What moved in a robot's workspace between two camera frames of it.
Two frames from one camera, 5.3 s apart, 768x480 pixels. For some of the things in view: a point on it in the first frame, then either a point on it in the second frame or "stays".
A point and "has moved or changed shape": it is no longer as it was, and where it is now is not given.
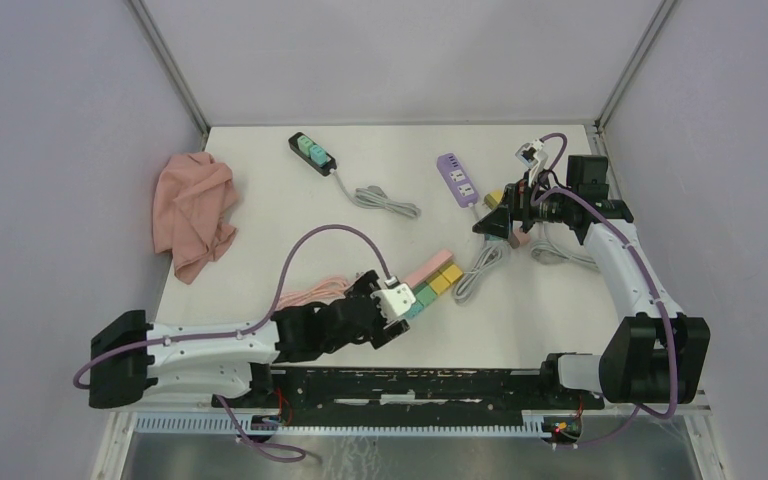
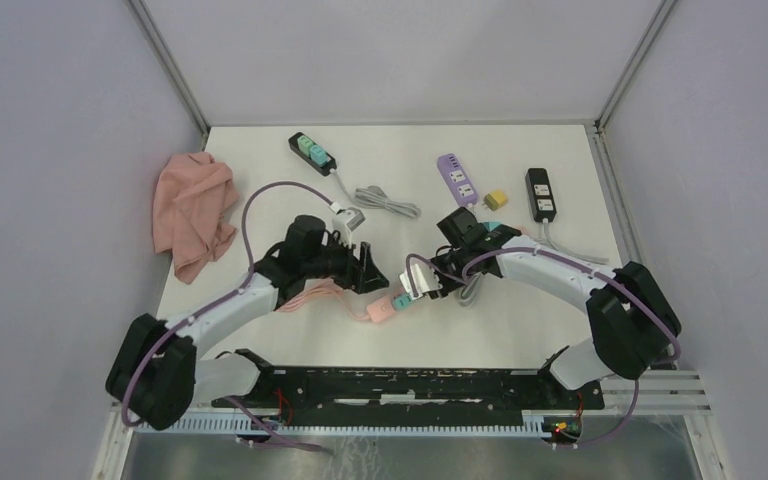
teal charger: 304,144 stays
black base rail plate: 419,390 stays
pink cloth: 193,197 stays
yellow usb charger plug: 493,198 stays
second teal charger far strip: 318,155 stays
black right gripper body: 534,205 -> 449,268
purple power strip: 457,180 stays
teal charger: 413,310 has moved or changed shape
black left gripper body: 376,332 -> 340,267
